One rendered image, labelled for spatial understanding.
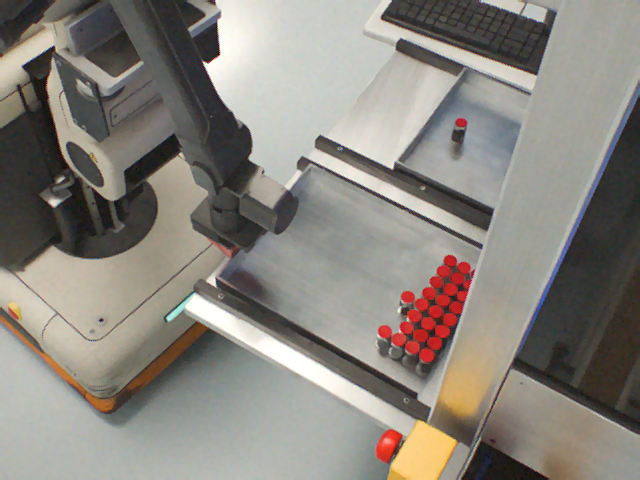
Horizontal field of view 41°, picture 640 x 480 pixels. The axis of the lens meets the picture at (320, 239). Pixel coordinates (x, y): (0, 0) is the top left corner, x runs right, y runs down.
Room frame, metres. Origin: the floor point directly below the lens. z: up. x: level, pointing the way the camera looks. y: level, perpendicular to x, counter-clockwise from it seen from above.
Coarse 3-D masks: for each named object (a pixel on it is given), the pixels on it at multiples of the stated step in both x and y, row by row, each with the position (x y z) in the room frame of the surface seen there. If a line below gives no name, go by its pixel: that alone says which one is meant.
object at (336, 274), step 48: (336, 192) 0.87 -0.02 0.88; (288, 240) 0.77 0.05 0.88; (336, 240) 0.77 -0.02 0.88; (384, 240) 0.78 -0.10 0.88; (432, 240) 0.78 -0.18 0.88; (240, 288) 0.68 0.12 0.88; (288, 288) 0.68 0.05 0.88; (336, 288) 0.69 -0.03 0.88; (384, 288) 0.69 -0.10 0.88; (336, 336) 0.60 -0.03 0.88
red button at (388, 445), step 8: (384, 432) 0.41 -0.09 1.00; (392, 432) 0.41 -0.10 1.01; (384, 440) 0.40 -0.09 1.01; (392, 440) 0.40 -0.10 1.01; (400, 440) 0.40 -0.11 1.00; (376, 448) 0.39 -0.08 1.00; (384, 448) 0.39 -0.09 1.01; (392, 448) 0.39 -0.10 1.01; (376, 456) 0.38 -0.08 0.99; (384, 456) 0.38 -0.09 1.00; (392, 456) 0.39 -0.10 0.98
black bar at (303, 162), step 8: (304, 160) 0.92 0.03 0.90; (312, 160) 0.92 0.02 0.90; (304, 168) 0.91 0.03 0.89; (328, 168) 0.90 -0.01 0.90; (336, 176) 0.89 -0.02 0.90; (360, 184) 0.87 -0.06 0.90; (368, 192) 0.86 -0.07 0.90; (376, 192) 0.86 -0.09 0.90; (384, 200) 0.84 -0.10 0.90; (392, 200) 0.84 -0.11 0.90; (400, 208) 0.83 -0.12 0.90; (408, 208) 0.83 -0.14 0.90; (416, 216) 0.81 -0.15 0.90; (424, 216) 0.82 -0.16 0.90; (432, 224) 0.80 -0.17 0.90; (440, 224) 0.80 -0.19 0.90; (448, 232) 0.79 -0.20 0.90; (456, 232) 0.79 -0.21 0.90; (464, 240) 0.77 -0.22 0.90; (472, 240) 0.77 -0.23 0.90; (480, 248) 0.76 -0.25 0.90
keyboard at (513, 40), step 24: (408, 0) 1.42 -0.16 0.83; (432, 0) 1.42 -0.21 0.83; (456, 0) 1.42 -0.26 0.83; (408, 24) 1.36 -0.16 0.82; (432, 24) 1.35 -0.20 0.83; (456, 24) 1.36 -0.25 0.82; (480, 24) 1.35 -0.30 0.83; (504, 24) 1.36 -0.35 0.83; (528, 24) 1.36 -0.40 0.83; (480, 48) 1.30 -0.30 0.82; (504, 48) 1.29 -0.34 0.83; (528, 48) 1.29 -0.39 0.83; (528, 72) 1.24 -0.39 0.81
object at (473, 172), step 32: (448, 96) 1.08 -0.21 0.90; (480, 96) 1.10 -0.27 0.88; (512, 96) 1.09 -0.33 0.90; (448, 128) 1.02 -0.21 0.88; (480, 128) 1.02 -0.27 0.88; (512, 128) 1.03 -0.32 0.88; (416, 160) 0.95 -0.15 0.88; (448, 160) 0.95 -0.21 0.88; (480, 160) 0.95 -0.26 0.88; (448, 192) 0.86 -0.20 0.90; (480, 192) 0.88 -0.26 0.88
